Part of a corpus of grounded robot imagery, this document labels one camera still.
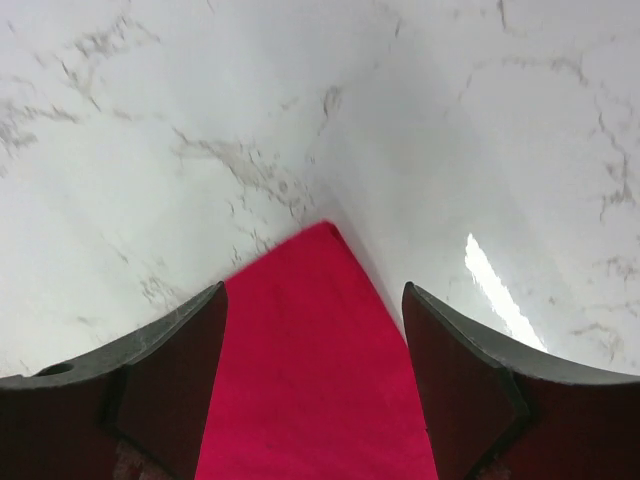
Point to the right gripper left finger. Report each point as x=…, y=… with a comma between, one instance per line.
x=135, y=408

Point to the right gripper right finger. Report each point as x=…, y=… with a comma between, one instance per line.
x=496, y=408

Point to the red t shirt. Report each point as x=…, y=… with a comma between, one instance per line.
x=315, y=380

